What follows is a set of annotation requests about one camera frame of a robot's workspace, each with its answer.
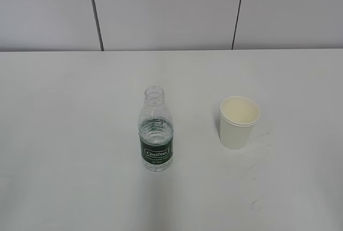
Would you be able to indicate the white paper cup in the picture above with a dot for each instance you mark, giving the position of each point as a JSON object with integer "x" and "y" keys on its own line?
{"x": 238, "y": 116}

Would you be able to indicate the clear green-label water bottle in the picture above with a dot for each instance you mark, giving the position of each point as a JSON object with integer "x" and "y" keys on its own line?
{"x": 156, "y": 131}

